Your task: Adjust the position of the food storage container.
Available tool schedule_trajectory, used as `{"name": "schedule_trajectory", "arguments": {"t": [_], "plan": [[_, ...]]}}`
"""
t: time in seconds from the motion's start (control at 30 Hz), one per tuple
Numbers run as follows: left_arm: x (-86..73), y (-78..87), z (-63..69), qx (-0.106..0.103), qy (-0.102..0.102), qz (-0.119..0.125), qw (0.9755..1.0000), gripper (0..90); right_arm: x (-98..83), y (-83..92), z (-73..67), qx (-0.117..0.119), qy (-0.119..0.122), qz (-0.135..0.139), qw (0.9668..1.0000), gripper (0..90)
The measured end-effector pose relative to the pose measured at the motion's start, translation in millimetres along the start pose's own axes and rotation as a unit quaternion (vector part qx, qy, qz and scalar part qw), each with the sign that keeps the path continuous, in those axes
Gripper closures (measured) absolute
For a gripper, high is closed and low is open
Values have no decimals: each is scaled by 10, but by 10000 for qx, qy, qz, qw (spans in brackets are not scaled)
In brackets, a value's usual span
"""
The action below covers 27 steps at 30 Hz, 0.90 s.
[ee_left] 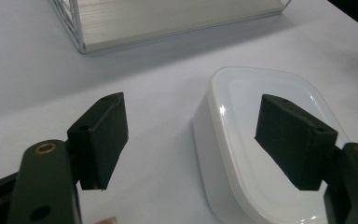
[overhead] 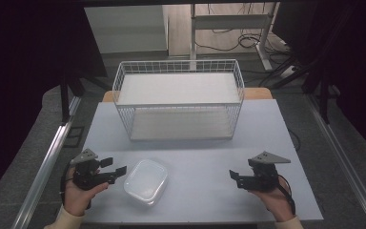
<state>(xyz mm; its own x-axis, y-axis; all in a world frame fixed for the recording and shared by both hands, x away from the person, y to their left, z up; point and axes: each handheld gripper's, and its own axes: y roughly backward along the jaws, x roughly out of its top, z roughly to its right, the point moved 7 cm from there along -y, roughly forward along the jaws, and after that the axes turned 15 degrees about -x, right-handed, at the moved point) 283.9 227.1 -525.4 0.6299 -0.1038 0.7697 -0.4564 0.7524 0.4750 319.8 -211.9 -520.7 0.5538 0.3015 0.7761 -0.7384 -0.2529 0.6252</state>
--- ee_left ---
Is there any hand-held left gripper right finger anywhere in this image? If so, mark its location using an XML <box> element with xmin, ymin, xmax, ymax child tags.
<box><xmin>255</xmin><ymin>93</ymin><xmax>358</xmax><ymax>224</ymax></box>

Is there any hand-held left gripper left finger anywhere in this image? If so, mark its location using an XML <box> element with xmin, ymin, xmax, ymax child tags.
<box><xmin>7</xmin><ymin>91</ymin><xmax>130</xmax><ymax>224</ymax></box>

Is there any white plastic box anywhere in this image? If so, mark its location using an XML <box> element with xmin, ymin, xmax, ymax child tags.
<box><xmin>192</xmin><ymin>66</ymin><xmax>351</xmax><ymax>224</ymax></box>

